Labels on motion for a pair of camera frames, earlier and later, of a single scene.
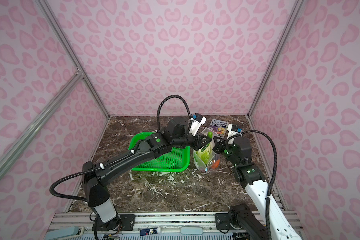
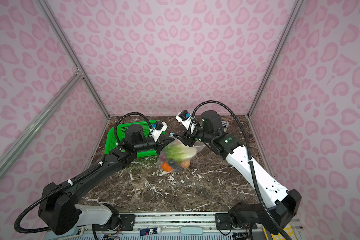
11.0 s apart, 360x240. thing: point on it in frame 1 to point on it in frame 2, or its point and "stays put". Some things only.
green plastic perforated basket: x=176 y=160 to x=110 y=141
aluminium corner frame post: x=49 y=14 stays put
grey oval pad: x=191 y=230 stays put
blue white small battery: x=144 y=232 stays put
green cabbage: x=205 y=153 to x=179 y=152
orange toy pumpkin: x=216 y=164 to x=166 y=167
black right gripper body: x=227 y=150 to x=202 y=135
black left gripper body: x=188 y=139 to x=146 y=146
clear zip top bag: x=207 y=159 to x=175 y=156
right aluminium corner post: x=293 y=16 stays put
